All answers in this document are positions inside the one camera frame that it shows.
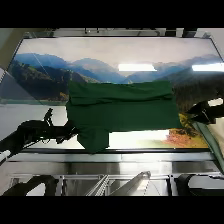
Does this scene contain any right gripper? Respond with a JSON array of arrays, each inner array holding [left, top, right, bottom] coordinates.
[[186, 102, 212, 126]]

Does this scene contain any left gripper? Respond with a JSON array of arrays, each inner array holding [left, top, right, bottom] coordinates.
[[54, 120, 80, 145]]

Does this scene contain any green T-shirt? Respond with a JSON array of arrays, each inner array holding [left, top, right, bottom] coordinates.
[[65, 80, 184, 155]]

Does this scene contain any silver frame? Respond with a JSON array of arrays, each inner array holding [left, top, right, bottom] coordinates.
[[0, 28, 224, 197]]

